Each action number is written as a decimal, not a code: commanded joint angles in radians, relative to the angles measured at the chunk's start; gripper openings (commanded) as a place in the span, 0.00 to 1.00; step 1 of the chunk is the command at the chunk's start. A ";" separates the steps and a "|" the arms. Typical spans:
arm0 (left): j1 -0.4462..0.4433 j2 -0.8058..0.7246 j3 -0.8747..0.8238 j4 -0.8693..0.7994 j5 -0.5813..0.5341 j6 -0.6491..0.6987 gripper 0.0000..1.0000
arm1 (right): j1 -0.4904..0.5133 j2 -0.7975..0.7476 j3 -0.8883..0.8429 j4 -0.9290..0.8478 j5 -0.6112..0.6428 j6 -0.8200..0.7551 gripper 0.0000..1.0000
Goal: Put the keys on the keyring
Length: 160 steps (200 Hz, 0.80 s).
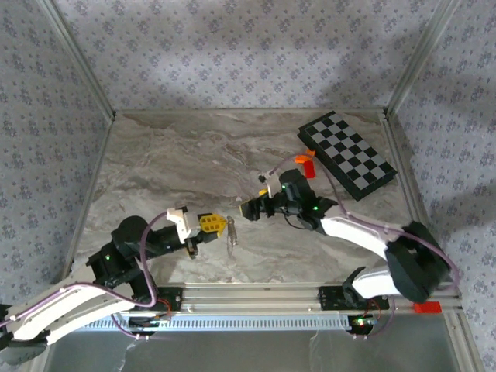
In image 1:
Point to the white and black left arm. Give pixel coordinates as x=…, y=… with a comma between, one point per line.
x=77, y=306

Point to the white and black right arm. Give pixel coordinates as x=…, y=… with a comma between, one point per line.
x=360, y=236

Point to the small red block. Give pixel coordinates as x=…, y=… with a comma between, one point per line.
x=309, y=169

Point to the orange plastic piece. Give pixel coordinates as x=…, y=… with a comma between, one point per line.
x=303, y=158

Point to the black and grey chessboard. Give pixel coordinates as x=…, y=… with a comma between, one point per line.
x=346, y=155

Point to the small circuit board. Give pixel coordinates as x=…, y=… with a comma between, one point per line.
x=147, y=322
x=362, y=322

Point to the grey metal sheet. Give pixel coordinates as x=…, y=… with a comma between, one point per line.
x=232, y=352

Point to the red clamp block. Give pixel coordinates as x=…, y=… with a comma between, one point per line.
x=427, y=307

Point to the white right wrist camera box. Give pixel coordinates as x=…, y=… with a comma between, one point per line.
x=271, y=184

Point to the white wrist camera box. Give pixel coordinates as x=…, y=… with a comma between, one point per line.
x=271, y=184
x=184, y=224

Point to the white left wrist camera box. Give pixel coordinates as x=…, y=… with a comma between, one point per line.
x=184, y=224

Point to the aluminium side rail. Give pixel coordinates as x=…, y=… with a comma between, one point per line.
x=91, y=193
x=405, y=170

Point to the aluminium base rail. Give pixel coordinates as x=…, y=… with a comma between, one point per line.
x=252, y=298

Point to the aluminium back rail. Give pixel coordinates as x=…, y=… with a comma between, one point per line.
x=248, y=111

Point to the aluminium frame post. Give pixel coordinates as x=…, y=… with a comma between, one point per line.
x=417, y=58
x=79, y=58

